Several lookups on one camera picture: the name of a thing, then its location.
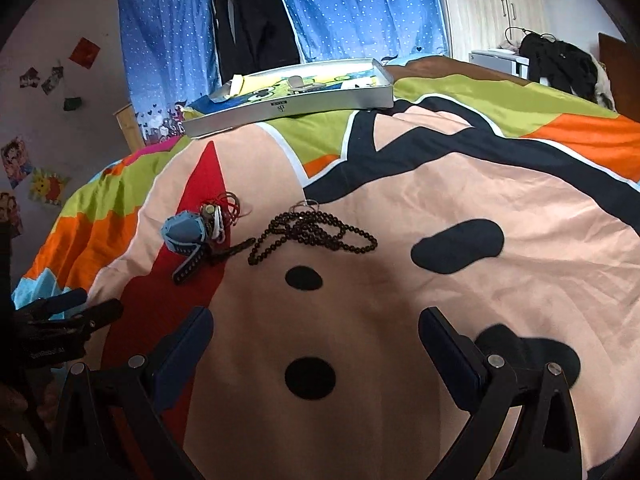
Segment photo stickers on wall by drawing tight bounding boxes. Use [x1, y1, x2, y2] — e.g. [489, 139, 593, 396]
[18, 62, 65, 97]

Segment dark hanging clothes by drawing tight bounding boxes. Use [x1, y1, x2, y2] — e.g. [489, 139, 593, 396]
[212, 0, 300, 82]

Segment blue dotted wardrobe curtain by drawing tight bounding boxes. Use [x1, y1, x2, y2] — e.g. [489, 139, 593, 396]
[118, 0, 449, 144]

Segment anime poster on wall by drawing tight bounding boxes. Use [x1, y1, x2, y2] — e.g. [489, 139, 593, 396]
[1, 136, 34, 188]

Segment white tray with frog painting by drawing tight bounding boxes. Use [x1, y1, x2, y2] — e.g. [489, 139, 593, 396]
[182, 58, 394, 138]

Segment white wardrobe cabinet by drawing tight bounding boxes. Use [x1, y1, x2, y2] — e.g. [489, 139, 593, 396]
[442, 0, 549, 62]

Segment colourful cartoon bed cover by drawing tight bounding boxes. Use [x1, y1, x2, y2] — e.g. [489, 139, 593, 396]
[13, 58, 639, 479]

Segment white hair clip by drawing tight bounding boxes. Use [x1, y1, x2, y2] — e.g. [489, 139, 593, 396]
[200, 203, 226, 244]

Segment white side table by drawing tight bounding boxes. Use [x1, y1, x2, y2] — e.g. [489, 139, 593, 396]
[469, 49, 529, 79]

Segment thin silver hoop earrings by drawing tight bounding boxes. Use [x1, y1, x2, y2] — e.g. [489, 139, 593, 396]
[290, 198, 320, 214]

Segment wooden bedside cabinet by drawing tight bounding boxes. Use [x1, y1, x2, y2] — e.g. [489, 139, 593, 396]
[114, 103, 145, 153]

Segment grey plastic hair claw clip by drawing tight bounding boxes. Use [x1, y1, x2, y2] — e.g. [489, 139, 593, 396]
[288, 75, 326, 94]

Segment black clothes pile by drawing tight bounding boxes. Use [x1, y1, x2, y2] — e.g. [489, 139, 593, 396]
[518, 32, 616, 112]

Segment red cord bracelet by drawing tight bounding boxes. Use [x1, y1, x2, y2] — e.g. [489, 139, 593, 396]
[209, 190, 252, 231]

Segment black bead necklace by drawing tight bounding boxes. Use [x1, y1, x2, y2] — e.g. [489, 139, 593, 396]
[209, 209, 380, 268]

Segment sun cartoon wall sticker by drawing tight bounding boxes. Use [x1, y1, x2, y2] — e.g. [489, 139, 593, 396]
[28, 168, 70, 206]

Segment red paper wall sticker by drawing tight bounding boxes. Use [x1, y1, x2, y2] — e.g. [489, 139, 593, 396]
[68, 37, 101, 70]

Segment brown wooden headboard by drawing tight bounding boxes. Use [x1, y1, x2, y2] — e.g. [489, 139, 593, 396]
[599, 32, 640, 122]

